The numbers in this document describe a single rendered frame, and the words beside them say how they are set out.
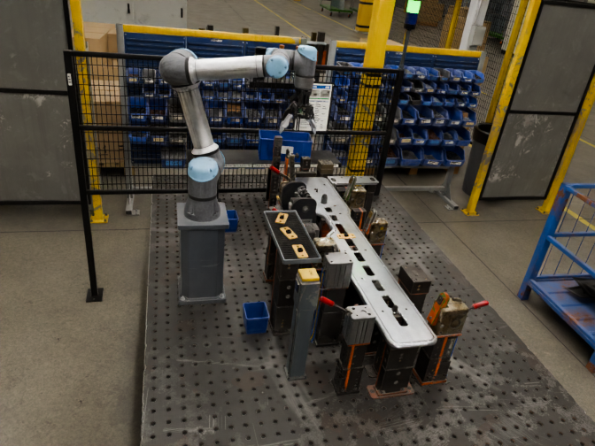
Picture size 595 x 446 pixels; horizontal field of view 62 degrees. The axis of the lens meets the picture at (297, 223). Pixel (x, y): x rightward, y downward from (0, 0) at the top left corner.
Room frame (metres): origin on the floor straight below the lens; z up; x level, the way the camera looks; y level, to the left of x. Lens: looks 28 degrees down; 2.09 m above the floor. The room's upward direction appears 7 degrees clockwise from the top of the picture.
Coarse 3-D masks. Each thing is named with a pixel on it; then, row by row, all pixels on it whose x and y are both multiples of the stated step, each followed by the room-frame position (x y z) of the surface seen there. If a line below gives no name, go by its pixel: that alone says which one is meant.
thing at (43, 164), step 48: (0, 0) 3.38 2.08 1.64; (48, 0) 3.46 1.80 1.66; (0, 48) 3.36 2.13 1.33; (48, 48) 3.45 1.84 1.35; (0, 96) 3.36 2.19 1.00; (48, 96) 3.44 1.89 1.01; (0, 144) 3.34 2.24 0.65; (48, 144) 3.44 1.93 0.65; (0, 192) 3.34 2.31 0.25; (48, 192) 3.43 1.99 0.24
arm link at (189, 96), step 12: (192, 84) 1.91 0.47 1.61; (180, 96) 1.93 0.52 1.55; (192, 96) 1.92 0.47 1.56; (192, 108) 1.92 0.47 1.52; (204, 108) 1.96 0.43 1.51; (192, 120) 1.92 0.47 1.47; (204, 120) 1.94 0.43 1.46; (192, 132) 1.92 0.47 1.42; (204, 132) 1.93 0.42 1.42; (204, 144) 1.92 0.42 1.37; (216, 144) 1.97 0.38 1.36; (204, 156) 1.90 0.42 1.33; (216, 156) 1.93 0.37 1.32
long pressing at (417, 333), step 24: (312, 192) 2.38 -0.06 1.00; (336, 192) 2.43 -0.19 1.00; (336, 216) 2.14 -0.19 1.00; (336, 240) 1.91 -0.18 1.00; (360, 240) 1.93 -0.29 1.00; (360, 264) 1.73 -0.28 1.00; (360, 288) 1.55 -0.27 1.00; (384, 288) 1.57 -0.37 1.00; (384, 312) 1.43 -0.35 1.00; (408, 312) 1.44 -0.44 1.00; (384, 336) 1.30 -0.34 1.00; (408, 336) 1.31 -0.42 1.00; (432, 336) 1.33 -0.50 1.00
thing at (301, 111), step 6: (300, 90) 1.93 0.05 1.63; (306, 90) 1.94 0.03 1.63; (312, 90) 1.95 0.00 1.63; (300, 96) 1.92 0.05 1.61; (306, 96) 1.94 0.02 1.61; (294, 102) 1.96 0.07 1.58; (300, 102) 1.92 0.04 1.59; (306, 102) 1.94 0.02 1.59; (294, 108) 1.96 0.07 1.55; (300, 108) 1.92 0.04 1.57; (306, 108) 1.92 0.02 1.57; (312, 108) 1.93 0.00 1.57; (294, 114) 1.92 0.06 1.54; (300, 114) 1.91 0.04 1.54; (306, 114) 1.92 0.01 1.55; (312, 114) 1.92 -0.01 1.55
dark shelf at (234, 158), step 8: (224, 152) 2.73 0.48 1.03; (232, 152) 2.74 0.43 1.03; (240, 152) 2.76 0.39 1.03; (248, 152) 2.77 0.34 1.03; (256, 152) 2.79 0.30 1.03; (312, 152) 2.90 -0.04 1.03; (320, 152) 2.92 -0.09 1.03; (328, 152) 2.94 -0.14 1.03; (232, 160) 2.62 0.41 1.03; (240, 160) 2.63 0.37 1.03; (248, 160) 2.65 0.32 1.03; (256, 160) 2.66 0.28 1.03; (264, 160) 2.68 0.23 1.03; (312, 160) 2.77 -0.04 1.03; (336, 160) 2.82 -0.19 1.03
